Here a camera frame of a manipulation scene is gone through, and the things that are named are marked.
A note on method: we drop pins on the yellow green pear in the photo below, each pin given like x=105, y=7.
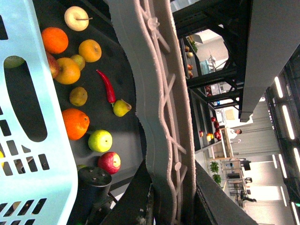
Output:
x=121, y=107

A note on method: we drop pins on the red chili pepper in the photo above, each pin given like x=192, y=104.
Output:
x=111, y=98

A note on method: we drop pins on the green apple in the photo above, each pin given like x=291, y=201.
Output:
x=100, y=141

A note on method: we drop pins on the red apple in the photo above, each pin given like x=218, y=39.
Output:
x=110, y=162

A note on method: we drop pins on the brown kiwi fruit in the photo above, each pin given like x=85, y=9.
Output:
x=78, y=96

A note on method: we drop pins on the large orange on tray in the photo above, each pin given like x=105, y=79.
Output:
x=76, y=123

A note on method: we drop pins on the person in white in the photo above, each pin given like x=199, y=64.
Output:
x=232, y=134

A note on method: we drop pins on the yellow orange round pear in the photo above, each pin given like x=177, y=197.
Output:
x=90, y=50

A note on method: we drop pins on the yellow orange apple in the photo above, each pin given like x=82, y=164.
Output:
x=69, y=71

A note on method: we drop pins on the pale apple with long stem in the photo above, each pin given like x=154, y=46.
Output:
x=76, y=18

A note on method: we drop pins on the small orange top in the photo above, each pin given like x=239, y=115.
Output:
x=55, y=40

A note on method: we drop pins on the light blue shopping basket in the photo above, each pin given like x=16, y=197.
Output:
x=38, y=177

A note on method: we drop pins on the grey basket handle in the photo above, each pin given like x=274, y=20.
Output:
x=146, y=31

